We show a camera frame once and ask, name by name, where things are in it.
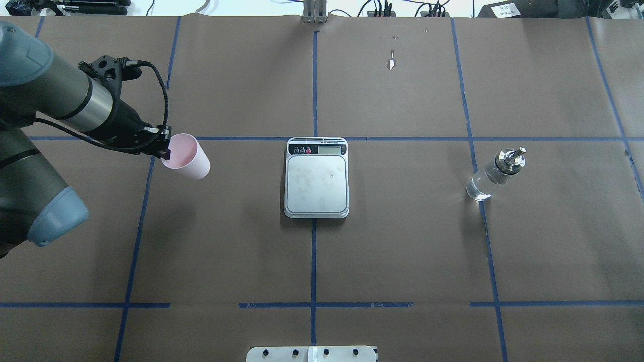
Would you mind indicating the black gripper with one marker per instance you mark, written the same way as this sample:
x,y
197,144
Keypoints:
x,y
122,122

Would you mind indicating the pink plastic cup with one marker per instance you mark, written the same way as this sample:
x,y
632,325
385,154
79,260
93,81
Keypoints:
x,y
186,157

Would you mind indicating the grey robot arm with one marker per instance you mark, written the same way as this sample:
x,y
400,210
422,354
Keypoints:
x,y
84,101

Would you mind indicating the digital kitchen scale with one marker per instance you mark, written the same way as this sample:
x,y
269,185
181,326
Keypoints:
x,y
316,183

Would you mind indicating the clear glass sauce bottle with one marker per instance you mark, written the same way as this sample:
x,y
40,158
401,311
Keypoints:
x,y
495,175

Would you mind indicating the brown paper table cover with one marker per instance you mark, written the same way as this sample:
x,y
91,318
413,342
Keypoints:
x,y
168,269

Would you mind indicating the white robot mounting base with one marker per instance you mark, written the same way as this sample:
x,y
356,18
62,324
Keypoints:
x,y
313,353

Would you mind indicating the aluminium frame post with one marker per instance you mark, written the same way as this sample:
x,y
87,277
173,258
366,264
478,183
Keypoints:
x,y
314,11

